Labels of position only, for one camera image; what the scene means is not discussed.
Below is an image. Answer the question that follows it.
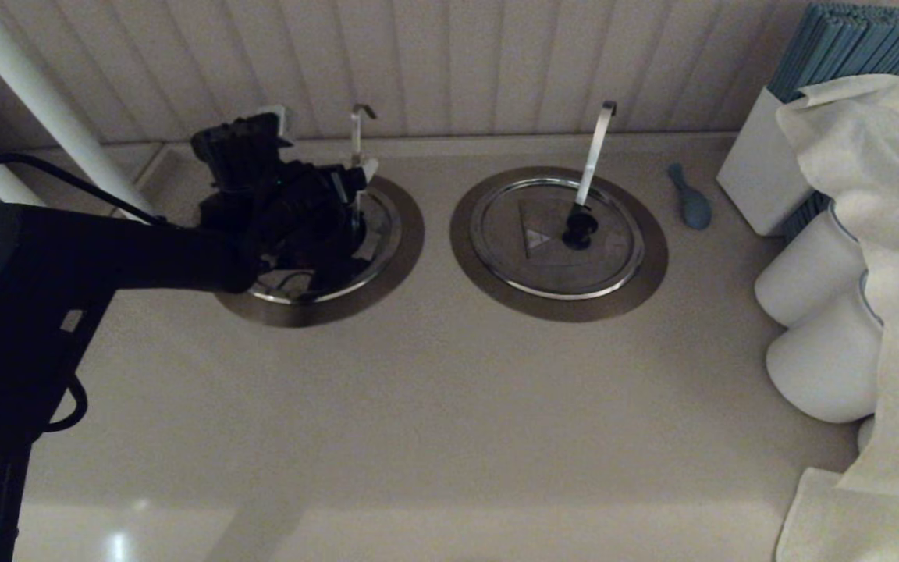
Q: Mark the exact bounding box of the black cable loop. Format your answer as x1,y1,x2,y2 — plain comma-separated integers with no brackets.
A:
42,373,91,434

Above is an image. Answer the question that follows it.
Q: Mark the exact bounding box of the blue ribbed object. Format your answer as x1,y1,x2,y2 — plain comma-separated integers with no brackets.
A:
780,191,831,243

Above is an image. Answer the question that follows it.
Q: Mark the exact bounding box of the blue plastic rice paddle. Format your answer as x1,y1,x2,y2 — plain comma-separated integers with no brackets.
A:
667,162,713,231

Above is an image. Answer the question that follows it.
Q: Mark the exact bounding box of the brown steel counter ring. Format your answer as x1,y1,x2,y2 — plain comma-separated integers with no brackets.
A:
449,165,669,323
215,173,425,329

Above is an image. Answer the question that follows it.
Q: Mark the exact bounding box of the white rectangular holder box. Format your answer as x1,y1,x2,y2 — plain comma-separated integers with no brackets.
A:
716,86,811,237

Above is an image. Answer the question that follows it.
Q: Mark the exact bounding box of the white cylindrical cup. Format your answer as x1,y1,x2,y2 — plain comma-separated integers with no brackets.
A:
754,205,865,329
766,269,883,425

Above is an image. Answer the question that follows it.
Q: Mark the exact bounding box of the blue sticks bundle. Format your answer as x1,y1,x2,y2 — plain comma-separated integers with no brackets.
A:
766,2,899,104

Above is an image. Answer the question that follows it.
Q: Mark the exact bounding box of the round steel hinged lid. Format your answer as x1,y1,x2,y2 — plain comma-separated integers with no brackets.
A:
251,183,403,304
470,177,645,301

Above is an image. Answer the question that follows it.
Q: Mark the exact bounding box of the white woven cloth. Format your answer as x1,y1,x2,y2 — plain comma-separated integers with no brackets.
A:
775,74,899,562

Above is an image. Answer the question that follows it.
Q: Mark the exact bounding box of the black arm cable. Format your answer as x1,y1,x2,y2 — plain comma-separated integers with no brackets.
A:
0,152,172,228

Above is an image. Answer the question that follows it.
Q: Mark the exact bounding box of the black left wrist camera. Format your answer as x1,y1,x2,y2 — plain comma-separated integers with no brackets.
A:
190,105,296,205

